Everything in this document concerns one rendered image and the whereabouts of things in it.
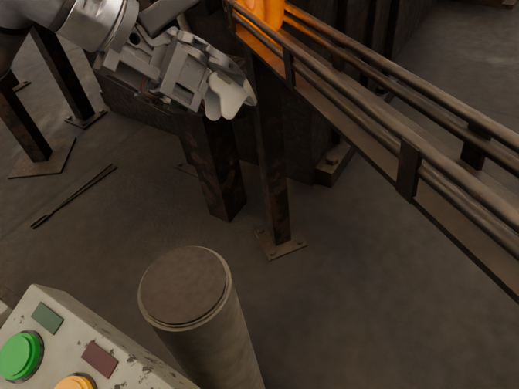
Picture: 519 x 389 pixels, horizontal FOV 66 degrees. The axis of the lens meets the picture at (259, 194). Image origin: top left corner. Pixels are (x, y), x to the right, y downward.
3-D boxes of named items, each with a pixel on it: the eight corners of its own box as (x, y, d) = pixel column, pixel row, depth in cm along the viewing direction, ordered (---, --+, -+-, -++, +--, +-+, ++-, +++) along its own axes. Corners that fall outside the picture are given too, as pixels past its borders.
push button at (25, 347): (29, 326, 39) (14, 324, 37) (55, 346, 37) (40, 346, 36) (4, 365, 38) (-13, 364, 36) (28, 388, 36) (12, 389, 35)
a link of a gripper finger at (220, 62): (227, 90, 54) (173, 55, 48) (231, 79, 54) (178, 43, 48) (249, 87, 50) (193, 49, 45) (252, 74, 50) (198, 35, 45)
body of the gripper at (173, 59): (172, 117, 53) (83, 70, 45) (193, 59, 54) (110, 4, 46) (203, 115, 47) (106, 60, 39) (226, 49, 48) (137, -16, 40)
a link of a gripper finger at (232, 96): (244, 133, 56) (191, 103, 50) (257, 96, 57) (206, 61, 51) (258, 133, 54) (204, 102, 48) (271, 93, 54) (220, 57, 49)
